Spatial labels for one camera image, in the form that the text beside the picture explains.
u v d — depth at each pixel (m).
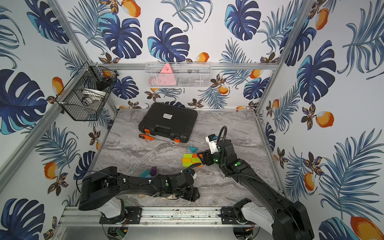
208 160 0.70
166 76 0.90
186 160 0.93
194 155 0.95
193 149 0.97
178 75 0.93
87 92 0.78
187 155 0.95
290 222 0.39
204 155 0.70
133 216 0.76
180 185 0.64
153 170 0.90
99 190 0.44
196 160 0.92
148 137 1.03
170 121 1.06
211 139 0.71
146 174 0.86
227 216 0.74
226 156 0.61
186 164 0.92
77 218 0.76
